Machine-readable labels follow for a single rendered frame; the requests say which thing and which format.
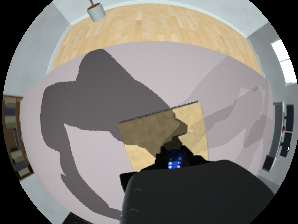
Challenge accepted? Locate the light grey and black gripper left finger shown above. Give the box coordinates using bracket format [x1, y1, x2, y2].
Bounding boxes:
[120, 146, 169, 193]

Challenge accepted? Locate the blue die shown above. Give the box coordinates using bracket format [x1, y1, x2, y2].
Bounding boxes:
[167, 149, 184, 169]

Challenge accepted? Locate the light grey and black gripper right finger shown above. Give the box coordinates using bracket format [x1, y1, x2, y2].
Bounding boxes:
[180, 145, 214, 167]

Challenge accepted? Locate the tan square mat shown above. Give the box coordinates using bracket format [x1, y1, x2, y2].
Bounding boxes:
[118, 102, 208, 172]

